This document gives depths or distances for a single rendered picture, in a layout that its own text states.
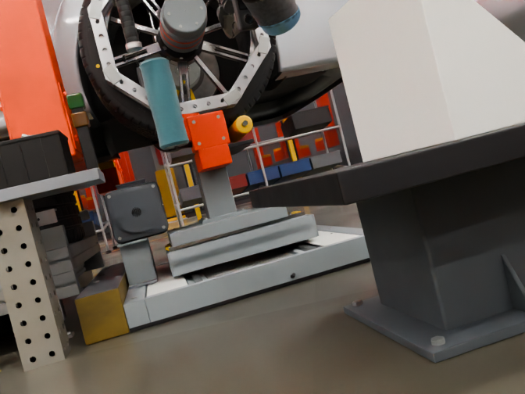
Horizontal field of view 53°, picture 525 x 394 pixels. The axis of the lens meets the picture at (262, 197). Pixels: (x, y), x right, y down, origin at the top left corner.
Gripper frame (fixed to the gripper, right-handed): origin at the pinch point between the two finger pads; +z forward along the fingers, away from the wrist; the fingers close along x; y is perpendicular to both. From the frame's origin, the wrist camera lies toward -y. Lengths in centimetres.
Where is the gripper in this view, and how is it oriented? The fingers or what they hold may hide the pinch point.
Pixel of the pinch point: (232, 36)
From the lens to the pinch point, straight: 138.9
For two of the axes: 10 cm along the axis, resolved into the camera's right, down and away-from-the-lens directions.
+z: -1.5, 4.6, 8.8
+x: -9.3, 2.4, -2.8
